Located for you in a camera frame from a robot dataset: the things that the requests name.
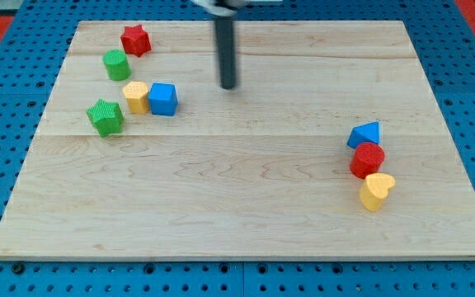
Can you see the light wooden board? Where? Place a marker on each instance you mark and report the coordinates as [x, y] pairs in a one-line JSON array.
[[260, 173]]

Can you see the red star block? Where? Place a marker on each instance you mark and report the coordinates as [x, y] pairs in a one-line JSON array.
[[135, 40]]

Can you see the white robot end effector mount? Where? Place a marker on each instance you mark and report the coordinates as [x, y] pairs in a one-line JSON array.
[[228, 8]]

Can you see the yellow heart block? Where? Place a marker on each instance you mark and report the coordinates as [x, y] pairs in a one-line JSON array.
[[375, 190]]

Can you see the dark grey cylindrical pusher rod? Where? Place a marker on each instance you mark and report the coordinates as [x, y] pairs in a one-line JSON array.
[[225, 44]]

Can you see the yellow hexagon block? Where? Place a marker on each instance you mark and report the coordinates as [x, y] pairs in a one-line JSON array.
[[136, 96]]

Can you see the green star block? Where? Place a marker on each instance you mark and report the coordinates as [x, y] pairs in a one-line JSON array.
[[106, 117]]

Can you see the red cylinder block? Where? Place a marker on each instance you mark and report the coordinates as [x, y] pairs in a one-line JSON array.
[[367, 159]]

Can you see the blue cube block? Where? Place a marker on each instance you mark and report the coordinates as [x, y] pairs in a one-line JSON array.
[[162, 99]]

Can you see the green cylinder block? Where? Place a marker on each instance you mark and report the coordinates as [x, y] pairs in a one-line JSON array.
[[116, 64]]

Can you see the blue triangle block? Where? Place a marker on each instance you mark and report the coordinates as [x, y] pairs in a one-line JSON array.
[[369, 132]]

